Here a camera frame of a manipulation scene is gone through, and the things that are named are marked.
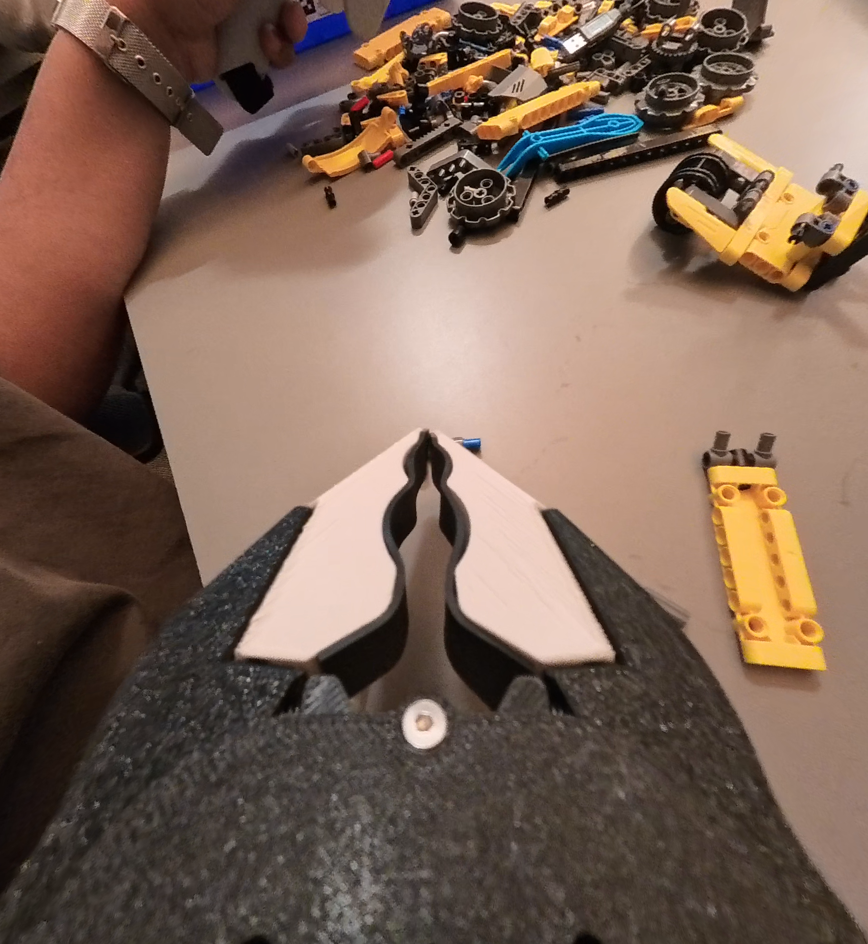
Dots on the yellow curved brick panel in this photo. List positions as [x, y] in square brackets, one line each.
[345, 151]

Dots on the silver mesh wristwatch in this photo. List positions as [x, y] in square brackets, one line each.
[146, 66]

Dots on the dark grey toothed wheel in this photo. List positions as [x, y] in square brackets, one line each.
[482, 199]

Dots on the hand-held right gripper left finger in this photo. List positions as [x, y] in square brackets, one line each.
[323, 582]

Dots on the cyan brick separator tool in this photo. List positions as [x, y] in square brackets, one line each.
[574, 133]

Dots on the blue plastic storage bin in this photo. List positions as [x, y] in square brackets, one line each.
[323, 37]

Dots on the long black brick beam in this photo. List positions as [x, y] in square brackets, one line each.
[640, 151]

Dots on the yellow brick pulley assembly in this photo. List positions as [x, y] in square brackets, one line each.
[758, 221]

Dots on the small yellow brick piece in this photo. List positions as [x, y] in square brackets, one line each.
[762, 560]

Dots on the yellow flat brick panel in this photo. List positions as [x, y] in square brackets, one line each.
[537, 110]
[389, 44]

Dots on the person's left forearm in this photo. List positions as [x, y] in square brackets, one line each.
[50, 221]

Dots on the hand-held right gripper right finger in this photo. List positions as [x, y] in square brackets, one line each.
[537, 582]

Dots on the pile of toy brick pieces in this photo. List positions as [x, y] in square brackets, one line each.
[670, 92]

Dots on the person's left hand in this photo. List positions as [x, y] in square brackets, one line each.
[175, 37]

